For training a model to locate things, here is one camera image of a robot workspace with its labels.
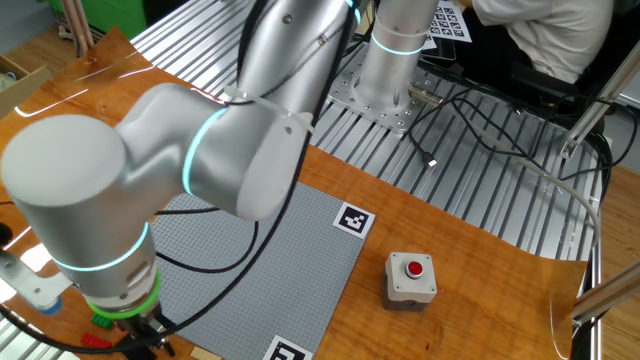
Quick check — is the wood grain mat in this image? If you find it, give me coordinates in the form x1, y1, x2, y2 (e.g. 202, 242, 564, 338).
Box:
0, 24, 589, 360

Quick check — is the black USB cable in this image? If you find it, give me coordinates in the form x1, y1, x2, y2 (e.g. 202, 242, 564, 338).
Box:
405, 97, 471, 169

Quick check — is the green box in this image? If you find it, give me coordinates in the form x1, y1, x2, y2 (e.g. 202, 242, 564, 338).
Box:
47, 0, 149, 39

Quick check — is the person in white shirt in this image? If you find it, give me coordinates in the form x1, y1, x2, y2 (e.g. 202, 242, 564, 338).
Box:
472, 0, 615, 86

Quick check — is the aluminium profile bar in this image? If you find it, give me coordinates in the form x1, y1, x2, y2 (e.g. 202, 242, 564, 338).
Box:
569, 259, 640, 326

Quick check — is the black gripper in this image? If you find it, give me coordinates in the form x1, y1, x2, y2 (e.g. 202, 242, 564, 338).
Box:
113, 305, 175, 350

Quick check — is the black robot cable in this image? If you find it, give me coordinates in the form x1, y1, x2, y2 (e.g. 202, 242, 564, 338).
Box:
0, 0, 359, 356
152, 205, 261, 275

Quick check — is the fiducial marker with C pattern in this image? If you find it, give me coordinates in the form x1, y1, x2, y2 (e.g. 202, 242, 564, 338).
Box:
262, 334, 315, 360

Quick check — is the black office chair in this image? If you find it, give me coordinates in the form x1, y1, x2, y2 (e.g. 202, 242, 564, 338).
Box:
419, 9, 640, 131

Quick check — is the grey hose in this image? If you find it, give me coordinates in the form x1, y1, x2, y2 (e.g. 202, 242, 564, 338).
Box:
464, 119, 604, 261

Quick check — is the printed marker calibration sheet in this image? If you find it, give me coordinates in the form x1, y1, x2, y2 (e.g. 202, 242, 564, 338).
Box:
427, 0, 474, 44

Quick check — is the red Lego brick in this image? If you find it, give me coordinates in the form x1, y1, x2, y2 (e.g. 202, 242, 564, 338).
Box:
79, 333, 114, 350

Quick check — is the tan Lego plate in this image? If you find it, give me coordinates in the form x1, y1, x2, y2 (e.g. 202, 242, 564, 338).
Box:
189, 345, 224, 360

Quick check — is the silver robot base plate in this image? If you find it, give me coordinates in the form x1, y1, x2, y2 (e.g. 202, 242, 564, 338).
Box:
324, 59, 431, 135

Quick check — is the open cardboard box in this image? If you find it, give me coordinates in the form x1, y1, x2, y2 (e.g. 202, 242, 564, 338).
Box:
0, 53, 54, 119

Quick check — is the aluminium frame post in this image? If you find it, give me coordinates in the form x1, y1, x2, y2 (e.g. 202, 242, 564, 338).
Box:
558, 39, 640, 160

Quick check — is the grey box with red button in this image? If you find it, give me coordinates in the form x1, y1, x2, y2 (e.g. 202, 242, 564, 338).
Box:
382, 251, 439, 312

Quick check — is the wooden stick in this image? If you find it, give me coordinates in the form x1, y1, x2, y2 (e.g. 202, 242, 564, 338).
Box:
62, 0, 85, 55
74, 0, 96, 50

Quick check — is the grey Lego baseplate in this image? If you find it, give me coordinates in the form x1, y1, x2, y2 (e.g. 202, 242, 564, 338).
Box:
149, 182, 376, 360

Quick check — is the silver cable connector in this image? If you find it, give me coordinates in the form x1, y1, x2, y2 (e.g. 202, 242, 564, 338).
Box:
407, 84, 445, 107

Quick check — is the long black cable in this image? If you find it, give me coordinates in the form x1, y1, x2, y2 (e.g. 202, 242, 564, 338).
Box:
449, 97, 640, 182

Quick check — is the green flange adapter ring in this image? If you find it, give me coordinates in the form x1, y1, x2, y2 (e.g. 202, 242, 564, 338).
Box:
84, 269, 164, 321

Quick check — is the black white fiducial marker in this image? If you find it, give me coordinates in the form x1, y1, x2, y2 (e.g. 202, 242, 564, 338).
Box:
332, 200, 376, 240

